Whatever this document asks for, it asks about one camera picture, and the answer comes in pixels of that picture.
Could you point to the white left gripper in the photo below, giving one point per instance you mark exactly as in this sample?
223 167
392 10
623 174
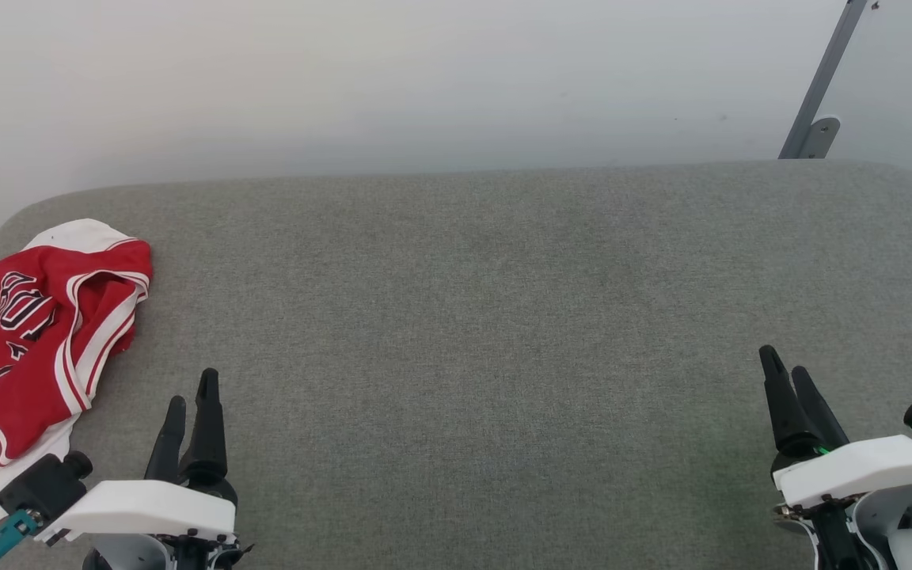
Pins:
147 509

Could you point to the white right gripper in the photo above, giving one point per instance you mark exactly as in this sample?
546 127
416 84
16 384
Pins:
860 467

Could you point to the red and white basketball jersey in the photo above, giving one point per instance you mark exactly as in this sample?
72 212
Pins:
32 360

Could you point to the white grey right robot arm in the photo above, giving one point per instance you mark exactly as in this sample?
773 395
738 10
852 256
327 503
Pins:
903 538

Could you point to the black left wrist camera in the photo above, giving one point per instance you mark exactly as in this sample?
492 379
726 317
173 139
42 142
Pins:
40 484

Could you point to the grey metal pole with bracket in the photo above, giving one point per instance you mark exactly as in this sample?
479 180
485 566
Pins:
820 87

